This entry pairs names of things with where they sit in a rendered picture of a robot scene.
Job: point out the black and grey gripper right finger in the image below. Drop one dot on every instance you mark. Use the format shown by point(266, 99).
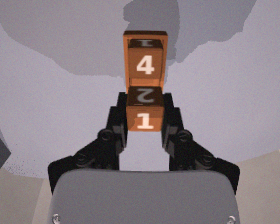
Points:
point(184, 152)

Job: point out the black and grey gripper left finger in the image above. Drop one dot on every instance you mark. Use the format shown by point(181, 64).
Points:
point(103, 151)

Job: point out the orange-brown number cube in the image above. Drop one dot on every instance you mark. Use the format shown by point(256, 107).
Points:
point(145, 108)
point(145, 59)

